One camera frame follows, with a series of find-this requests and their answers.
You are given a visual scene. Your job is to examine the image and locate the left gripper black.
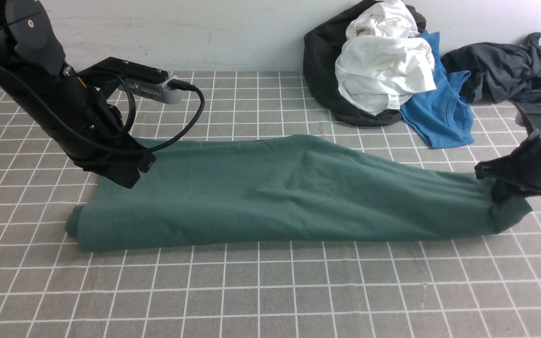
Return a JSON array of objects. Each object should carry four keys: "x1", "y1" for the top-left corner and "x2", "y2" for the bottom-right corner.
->
[{"x1": 7, "y1": 66, "x2": 156, "y2": 188}]

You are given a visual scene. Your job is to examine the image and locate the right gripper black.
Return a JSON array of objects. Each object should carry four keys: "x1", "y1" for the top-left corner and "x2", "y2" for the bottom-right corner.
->
[{"x1": 475, "y1": 106, "x2": 541, "y2": 203}]

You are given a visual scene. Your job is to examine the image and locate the green long-sleeved shirt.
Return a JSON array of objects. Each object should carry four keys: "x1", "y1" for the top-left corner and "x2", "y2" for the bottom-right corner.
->
[{"x1": 66, "y1": 135, "x2": 532, "y2": 253}]

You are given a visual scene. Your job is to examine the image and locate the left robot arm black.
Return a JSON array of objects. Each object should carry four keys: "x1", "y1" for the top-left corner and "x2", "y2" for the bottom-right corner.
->
[{"x1": 0, "y1": 0, "x2": 156, "y2": 189}]

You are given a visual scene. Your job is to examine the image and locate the blue shirt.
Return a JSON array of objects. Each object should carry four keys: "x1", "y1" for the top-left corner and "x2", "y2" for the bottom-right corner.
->
[{"x1": 400, "y1": 32, "x2": 474, "y2": 148}]

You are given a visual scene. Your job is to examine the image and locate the white crumpled shirt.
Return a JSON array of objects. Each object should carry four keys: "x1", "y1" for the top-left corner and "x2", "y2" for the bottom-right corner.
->
[{"x1": 335, "y1": 0, "x2": 436, "y2": 115}]

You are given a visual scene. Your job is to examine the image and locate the black garment under white shirt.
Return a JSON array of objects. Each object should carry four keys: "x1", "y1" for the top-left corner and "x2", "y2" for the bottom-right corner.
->
[{"x1": 302, "y1": 0, "x2": 426, "y2": 128}]

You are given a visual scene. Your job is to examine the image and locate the dark grey crumpled garment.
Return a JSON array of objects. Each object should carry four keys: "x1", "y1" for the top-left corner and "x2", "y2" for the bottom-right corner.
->
[{"x1": 441, "y1": 32, "x2": 541, "y2": 129}]

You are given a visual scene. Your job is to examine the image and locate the grey checkered tablecloth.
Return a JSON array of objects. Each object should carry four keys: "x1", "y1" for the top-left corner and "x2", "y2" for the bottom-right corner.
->
[{"x1": 0, "y1": 89, "x2": 541, "y2": 338}]

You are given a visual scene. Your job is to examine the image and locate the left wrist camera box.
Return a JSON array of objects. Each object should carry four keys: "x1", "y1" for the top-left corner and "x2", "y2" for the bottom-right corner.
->
[{"x1": 78, "y1": 56, "x2": 183, "y2": 105}]

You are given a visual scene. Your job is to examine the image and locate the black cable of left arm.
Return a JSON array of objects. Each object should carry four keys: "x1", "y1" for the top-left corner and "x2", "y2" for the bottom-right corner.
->
[{"x1": 0, "y1": 63, "x2": 205, "y2": 155}]

